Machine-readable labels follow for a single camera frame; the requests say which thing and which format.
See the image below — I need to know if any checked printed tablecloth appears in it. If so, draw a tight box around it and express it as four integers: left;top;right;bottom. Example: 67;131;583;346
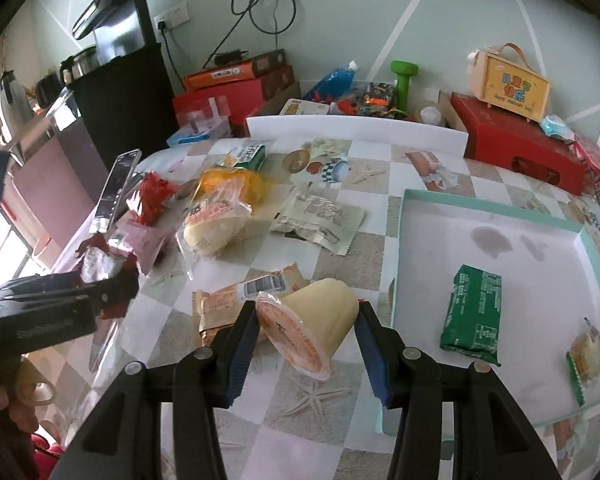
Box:
45;137;600;480

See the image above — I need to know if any teal-edged white tray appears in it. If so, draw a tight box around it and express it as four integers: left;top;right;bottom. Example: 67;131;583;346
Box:
377;189;600;441

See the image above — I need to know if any clear container with blue pack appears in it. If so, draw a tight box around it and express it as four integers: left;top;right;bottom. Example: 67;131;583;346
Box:
167;97;231;148

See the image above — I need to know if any mauve cabinet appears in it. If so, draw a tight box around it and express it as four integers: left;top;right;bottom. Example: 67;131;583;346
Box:
10;125;106;261

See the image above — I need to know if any red gift box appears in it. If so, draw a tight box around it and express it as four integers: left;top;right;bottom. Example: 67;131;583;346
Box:
172;67;296;137

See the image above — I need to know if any red crinkled snack packet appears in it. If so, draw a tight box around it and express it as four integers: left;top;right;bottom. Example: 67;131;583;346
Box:
130;171;178;226

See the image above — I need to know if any white printed snack packet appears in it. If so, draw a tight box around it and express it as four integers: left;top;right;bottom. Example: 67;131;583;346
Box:
270;189;367;257

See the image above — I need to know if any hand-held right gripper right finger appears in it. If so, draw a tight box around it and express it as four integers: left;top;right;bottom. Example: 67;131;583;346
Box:
355;301;563;480

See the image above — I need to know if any yellow pudding cup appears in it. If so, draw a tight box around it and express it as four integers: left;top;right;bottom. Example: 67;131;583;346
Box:
256;278;359;380

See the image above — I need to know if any colourful snack bag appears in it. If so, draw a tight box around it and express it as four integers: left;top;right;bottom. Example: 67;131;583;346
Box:
360;81;398;116

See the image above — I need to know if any blue face mask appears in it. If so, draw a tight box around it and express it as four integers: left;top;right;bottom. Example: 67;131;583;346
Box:
540;115;576;141

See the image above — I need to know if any large red box with handle hole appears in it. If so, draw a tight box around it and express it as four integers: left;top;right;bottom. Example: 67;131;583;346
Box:
450;92;600;196

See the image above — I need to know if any red snack packet white label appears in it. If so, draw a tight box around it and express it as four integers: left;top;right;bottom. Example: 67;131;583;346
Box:
77;232;138;283

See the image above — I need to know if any clear plastic lid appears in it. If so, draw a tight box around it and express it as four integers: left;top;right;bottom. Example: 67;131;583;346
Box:
89;149;143;236

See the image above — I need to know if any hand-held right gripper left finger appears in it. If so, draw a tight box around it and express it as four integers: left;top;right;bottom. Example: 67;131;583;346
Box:
50;304;262;480

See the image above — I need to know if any green-edged cracker packet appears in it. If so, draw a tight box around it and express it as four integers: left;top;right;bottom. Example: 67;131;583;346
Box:
566;317;600;407

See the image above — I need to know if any open cardboard box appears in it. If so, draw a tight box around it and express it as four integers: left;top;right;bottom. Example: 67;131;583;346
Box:
252;80;468;133

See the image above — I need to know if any red patterned bag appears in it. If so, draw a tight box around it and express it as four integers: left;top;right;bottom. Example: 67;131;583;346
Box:
575;137;600;196

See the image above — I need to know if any tan gift box with handle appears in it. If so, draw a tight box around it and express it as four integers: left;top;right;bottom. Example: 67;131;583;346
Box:
467;44;551;122

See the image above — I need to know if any black cabinet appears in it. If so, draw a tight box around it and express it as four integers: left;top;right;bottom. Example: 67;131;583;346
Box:
67;42;178;161

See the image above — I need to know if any orange snack packet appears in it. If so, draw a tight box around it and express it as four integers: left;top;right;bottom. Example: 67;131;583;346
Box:
192;262;313;346

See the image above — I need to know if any white chair back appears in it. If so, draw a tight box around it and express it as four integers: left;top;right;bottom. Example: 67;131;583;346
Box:
245;115;468;157

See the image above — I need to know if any orange flat box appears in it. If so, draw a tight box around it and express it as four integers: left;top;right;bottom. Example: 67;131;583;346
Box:
182;62;256;92

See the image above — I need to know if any green and white small box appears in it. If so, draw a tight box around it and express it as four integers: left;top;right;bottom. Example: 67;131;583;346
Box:
228;143;267;170

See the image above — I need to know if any blue bottle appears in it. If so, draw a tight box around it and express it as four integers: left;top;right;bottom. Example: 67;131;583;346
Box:
302;60;359;103

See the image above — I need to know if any black water dispenser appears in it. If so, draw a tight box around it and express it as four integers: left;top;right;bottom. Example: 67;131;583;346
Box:
72;0;158;61

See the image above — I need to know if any dark brown box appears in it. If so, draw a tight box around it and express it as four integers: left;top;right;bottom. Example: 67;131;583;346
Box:
252;49;287;77

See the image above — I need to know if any pink snack packet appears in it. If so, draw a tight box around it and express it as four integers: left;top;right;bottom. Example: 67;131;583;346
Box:
115;210;168;273

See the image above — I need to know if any silver kettle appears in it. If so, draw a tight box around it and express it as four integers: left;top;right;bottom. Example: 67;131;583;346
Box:
0;70;33;146

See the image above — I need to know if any black cable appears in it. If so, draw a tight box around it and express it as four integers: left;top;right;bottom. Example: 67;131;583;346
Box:
205;0;298;68

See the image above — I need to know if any white wall socket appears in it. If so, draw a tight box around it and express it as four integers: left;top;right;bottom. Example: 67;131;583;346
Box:
155;5;188;31

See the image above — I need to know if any black small appliance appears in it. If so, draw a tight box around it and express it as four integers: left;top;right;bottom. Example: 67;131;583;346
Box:
34;72;63;108

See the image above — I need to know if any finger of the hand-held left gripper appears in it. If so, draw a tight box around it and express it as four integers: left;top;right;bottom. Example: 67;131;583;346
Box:
0;261;141;320

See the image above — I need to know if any bread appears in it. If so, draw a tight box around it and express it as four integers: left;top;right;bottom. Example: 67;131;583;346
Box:
176;197;253;281

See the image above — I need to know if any white card box yellow label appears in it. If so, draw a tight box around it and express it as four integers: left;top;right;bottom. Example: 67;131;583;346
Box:
279;99;331;117

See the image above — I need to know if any yellow translucent snack packet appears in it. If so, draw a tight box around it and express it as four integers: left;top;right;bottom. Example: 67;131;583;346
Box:
195;166;267;206

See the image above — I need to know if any silver rice cooker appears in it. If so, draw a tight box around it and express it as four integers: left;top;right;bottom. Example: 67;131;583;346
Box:
60;45;101;83

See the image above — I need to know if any green dumbbell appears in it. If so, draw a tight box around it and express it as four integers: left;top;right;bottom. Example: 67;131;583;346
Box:
390;61;420;113

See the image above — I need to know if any green snack packet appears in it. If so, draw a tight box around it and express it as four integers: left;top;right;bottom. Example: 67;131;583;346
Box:
440;264;503;367

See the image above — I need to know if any person's left hand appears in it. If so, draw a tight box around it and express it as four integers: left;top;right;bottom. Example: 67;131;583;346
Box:
0;355;56;436

